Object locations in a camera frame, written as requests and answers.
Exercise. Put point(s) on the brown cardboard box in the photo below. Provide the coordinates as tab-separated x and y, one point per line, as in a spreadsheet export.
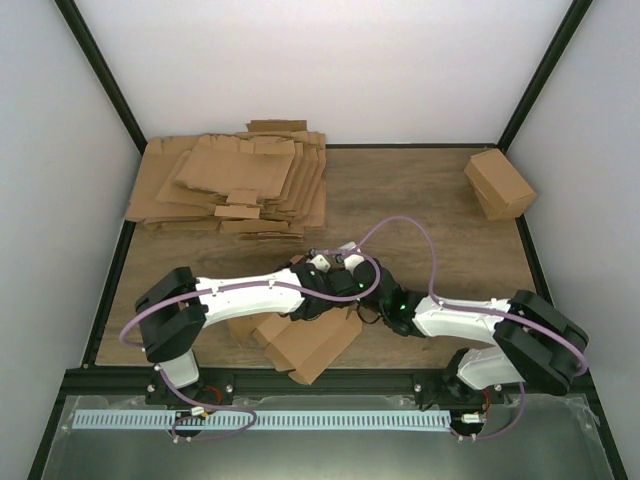
501	190
302	349

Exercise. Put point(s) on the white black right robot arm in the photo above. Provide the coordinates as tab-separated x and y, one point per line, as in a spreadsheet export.
526	339

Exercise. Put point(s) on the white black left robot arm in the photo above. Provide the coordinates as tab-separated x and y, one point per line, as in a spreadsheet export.
172	314

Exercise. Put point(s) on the folded brown cardboard box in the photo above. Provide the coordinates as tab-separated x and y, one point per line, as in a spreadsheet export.
501	190

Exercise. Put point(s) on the stack of flat cardboard blanks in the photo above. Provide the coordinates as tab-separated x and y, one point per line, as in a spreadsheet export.
267	182

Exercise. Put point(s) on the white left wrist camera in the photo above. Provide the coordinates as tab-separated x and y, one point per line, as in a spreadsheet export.
321	261

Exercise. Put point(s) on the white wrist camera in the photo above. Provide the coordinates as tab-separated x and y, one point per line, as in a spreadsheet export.
321	261
349	256

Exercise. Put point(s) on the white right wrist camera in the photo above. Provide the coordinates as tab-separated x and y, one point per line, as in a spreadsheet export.
349	256

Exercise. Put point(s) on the light blue slotted cable duct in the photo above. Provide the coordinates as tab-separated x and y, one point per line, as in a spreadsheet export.
393	420

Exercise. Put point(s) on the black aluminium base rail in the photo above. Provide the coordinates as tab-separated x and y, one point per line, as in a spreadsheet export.
224	385

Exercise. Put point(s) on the black left frame post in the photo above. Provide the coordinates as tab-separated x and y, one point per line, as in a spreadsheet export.
91	50

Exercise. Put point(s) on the black frame post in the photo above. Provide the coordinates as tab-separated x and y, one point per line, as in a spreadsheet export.
561	39
91	50

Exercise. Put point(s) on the black right frame post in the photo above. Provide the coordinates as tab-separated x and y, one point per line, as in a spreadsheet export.
561	39

